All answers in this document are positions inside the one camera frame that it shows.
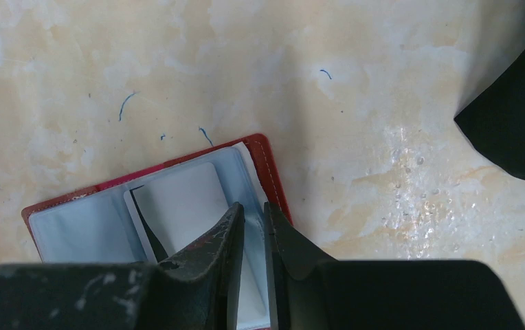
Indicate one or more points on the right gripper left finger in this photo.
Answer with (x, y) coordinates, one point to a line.
(203, 279)

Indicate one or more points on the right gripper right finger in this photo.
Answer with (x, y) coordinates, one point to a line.
(295, 290)

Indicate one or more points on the white credit card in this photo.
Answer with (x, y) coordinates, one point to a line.
(175, 209)

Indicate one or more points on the red leather card holder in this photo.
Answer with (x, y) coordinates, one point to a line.
(93, 225)

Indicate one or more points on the black cloth garment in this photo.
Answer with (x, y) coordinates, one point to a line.
(494, 122)

